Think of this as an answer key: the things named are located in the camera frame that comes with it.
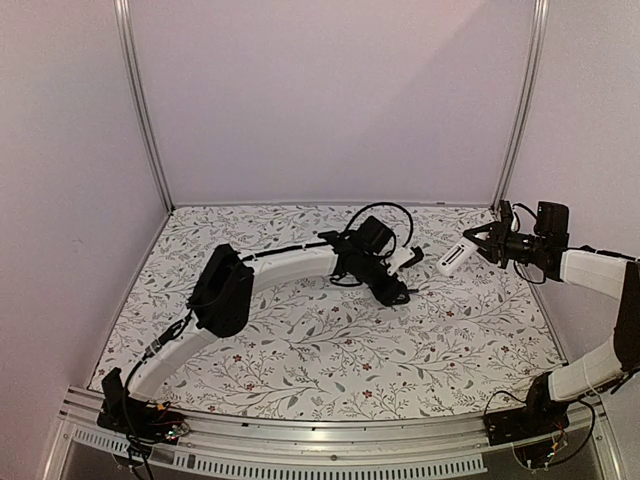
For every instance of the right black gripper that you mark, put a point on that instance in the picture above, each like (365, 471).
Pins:
(498, 240)

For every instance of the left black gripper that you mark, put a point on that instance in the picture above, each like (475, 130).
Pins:
(388, 296)

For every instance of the white remote control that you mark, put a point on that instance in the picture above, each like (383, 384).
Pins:
(456, 256)

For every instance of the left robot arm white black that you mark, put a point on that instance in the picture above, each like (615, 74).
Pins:
(219, 306)

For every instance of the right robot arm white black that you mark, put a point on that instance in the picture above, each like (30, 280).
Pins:
(612, 274)

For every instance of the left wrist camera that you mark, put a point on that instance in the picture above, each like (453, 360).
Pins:
(402, 258)

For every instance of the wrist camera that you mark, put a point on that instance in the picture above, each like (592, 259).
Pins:
(402, 258)
(507, 217)

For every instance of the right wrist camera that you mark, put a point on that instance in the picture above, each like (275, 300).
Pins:
(507, 217)

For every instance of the right aluminium frame post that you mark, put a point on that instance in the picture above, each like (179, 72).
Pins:
(516, 136)

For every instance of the aluminium frame post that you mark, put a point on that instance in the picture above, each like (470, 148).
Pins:
(516, 136)
(128, 47)

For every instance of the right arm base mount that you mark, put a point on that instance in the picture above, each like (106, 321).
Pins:
(534, 416)

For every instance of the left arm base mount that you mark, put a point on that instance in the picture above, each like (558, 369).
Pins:
(144, 420)

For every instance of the front aluminium rail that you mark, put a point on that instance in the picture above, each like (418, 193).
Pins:
(228, 447)

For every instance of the left aluminium frame post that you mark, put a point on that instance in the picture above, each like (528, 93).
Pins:
(128, 47)

